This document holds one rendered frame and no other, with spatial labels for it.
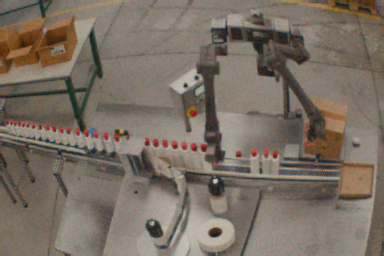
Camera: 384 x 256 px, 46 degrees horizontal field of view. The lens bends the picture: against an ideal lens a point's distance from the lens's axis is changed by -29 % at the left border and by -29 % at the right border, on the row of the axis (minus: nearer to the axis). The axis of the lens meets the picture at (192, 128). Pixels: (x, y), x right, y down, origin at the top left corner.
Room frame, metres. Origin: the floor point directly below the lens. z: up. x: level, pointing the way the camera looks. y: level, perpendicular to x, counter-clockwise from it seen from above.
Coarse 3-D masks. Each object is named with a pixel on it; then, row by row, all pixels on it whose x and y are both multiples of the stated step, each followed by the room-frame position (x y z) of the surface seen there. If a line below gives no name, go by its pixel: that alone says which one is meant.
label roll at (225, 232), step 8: (208, 224) 1.61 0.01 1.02; (216, 224) 1.59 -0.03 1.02; (224, 224) 1.58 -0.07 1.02; (232, 224) 1.57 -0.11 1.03; (200, 232) 1.56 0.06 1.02; (208, 232) 1.55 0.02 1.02; (216, 232) 1.57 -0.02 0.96; (224, 232) 1.53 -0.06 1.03; (232, 232) 1.51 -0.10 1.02; (200, 240) 1.50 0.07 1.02; (208, 240) 1.49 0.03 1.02; (216, 240) 1.48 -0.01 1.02; (224, 240) 1.47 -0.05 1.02; (232, 240) 1.48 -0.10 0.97; (200, 248) 1.51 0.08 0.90; (208, 248) 1.45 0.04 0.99; (216, 248) 1.44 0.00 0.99; (224, 248) 1.45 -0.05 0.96
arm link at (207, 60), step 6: (204, 48) 2.18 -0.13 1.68; (210, 48) 2.18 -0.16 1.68; (216, 48) 2.29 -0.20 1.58; (222, 48) 2.40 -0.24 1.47; (204, 54) 2.15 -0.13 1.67; (210, 54) 2.15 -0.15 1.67; (216, 54) 2.28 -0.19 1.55; (204, 60) 2.13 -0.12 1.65; (210, 60) 2.12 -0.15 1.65; (216, 60) 2.14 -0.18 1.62; (204, 66) 2.10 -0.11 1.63; (210, 66) 2.10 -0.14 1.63
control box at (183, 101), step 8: (192, 72) 2.24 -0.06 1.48; (176, 80) 2.21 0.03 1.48; (184, 80) 2.19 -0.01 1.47; (192, 80) 2.18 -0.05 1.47; (200, 80) 2.18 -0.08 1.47; (176, 88) 2.15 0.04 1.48; (184, 88) 2.14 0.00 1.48; (192, 88) 2.14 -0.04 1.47; (176, 96) 2.14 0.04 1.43; (184, 96) 2.11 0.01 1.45; (192, 96) 2.13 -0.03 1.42; (176, 104) 2.15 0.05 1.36; (184, 104) 2.11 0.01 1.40; (192, 104) 2.13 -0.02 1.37; (200, 104) 2.15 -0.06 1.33; (176, 112) 2.17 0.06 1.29; (184, 112) 2.11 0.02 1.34
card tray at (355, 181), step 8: (344, 168) 1.84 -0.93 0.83; (352, 168) 1.82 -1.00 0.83; (360, 168) 1.79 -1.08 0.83; (368, 168) 1.76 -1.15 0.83; (344, 176) 1.78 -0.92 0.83; (352, 176) 1.75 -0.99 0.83; (360, 176) 1.72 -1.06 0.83; (368, 176) 1.70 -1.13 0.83; (344, 184) 1.71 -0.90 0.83; (352, 184) 1.69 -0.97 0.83; (360, 184) 1.66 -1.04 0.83; (368, 184) 1.63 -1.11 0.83; (344, 192) 1.65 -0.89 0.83; (352, 192) 1.62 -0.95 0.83; (360, 192) 1.59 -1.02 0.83; (368, 192) 1.56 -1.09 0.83
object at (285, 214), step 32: (96, 128) 2.61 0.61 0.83; (128, 128) 2.55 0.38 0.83; (160, 128) 2.50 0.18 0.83; (192, 128) 2.45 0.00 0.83; (224, 128) 2.40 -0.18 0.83; (256, 128) 2.35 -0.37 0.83; (288, 128) 2.29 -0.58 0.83; (352, 128) 2.15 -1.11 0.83; (320, 160) 1.97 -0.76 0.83; (352, 160) 1.88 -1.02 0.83; (96, 192) 2.08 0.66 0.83; (288, 192) 1.81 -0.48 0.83; (320, 192) 1.72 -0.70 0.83; (64, 224) 1.83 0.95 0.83; (96, 224) 1.82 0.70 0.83; (256, 224) 1.64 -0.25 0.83; (288, 224) 1.56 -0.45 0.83; (320, 224) 1.47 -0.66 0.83; (352, 224) 1.36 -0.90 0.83
